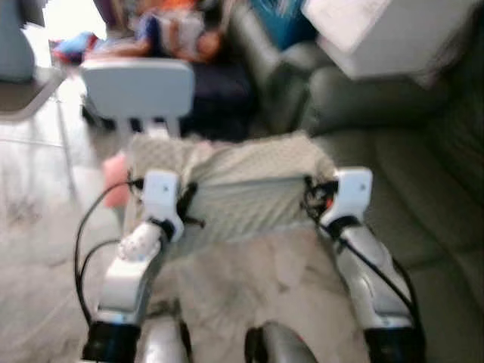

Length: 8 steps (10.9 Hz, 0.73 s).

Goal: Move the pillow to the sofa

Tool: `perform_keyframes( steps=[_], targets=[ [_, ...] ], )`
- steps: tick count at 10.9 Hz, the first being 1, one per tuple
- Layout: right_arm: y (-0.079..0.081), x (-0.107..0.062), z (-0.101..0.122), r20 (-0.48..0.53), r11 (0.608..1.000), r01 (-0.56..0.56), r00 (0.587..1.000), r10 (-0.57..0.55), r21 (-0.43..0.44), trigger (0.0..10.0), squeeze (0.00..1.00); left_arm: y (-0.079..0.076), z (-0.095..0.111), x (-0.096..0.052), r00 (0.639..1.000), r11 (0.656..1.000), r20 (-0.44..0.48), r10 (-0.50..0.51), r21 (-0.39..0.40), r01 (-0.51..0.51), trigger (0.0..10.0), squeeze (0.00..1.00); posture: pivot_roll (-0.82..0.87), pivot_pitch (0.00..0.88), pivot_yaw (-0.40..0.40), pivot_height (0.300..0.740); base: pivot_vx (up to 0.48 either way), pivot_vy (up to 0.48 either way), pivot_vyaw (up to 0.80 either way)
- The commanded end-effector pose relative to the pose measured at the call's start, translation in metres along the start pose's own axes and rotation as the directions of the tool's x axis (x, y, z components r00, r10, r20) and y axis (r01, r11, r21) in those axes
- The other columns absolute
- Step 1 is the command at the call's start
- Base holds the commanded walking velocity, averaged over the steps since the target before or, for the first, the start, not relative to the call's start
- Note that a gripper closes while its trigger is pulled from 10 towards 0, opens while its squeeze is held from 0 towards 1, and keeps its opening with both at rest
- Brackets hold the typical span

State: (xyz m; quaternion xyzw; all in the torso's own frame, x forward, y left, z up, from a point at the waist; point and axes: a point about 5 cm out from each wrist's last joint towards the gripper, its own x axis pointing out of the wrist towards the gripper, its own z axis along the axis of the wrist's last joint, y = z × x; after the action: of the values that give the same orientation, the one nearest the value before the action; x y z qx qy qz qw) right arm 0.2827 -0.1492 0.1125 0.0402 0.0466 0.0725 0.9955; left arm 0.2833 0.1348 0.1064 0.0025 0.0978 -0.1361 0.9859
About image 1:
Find pink pillow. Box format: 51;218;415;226
101;150;132;210

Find dark green leather sofa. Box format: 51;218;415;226
227;0;484;363

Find dark navy mattress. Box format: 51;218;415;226
83;59;259;141

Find light blue plastic kids chair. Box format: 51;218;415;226
0;0;66;124
79;58;196;141

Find grey robot left leg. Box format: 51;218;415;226
139;317;191;363

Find child lying down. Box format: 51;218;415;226
83;0;228;64

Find blue bag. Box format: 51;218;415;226
250;0;319;51

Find white box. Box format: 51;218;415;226
300;0;479;83

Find blue and red toy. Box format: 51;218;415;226
48;31;100;66

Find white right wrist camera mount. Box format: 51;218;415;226
321;167;374;228

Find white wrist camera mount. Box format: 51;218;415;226
141;169;183;240
321;167;374;228

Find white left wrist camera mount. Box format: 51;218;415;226
141;169;183;240

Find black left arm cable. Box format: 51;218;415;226
73;177;144;327

